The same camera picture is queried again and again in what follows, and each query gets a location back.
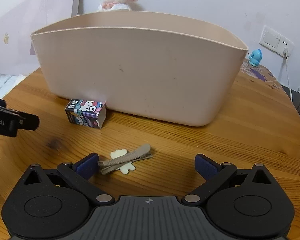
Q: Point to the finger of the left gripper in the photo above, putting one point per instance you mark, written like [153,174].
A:
[11,121]

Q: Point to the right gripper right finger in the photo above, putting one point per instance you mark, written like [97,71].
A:
[216,175]

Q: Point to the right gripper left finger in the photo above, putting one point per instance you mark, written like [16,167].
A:
[77,176]

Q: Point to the white pillow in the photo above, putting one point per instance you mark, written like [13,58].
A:
[8,82]

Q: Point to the colourful cartoon long box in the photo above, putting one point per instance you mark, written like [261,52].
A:
[86,112]

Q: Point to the grey hair clip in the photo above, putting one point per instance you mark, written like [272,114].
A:
[110,165]

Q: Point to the pink purple headboard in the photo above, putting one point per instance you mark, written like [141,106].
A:
[17,55]

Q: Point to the floral table mat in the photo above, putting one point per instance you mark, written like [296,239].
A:
[261,73]

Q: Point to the blue bird figurine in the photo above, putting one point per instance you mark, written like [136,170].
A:
[255,57]

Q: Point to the beige plastic storage bin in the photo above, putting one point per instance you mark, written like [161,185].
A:
[151,64]

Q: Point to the white wall switch socket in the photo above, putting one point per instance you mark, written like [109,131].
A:
[276,42]

